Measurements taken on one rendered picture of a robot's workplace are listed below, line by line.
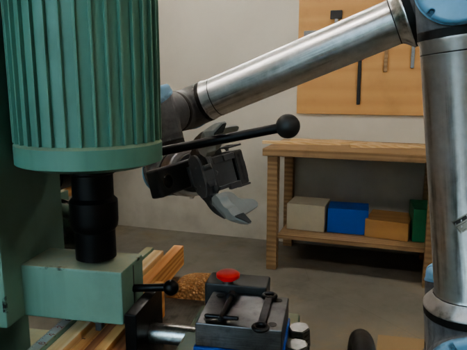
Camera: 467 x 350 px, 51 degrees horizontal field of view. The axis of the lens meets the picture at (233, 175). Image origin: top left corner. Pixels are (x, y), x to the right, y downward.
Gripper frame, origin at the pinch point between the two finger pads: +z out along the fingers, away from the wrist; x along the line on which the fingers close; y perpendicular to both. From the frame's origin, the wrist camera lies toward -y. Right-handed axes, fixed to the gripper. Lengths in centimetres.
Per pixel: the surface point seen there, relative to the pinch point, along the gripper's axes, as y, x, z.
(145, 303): -18.2, 11.1, 4.2
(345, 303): 132, 116, -160
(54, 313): -27.9, 10.2, -3.2
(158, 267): -8.7, 14.4, -20.4
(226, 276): -8.5, 10.7, 8.0
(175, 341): -16.4, 16.5, 5.8
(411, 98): 247, 13, -185
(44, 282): -27.9, 5.9, -3.2
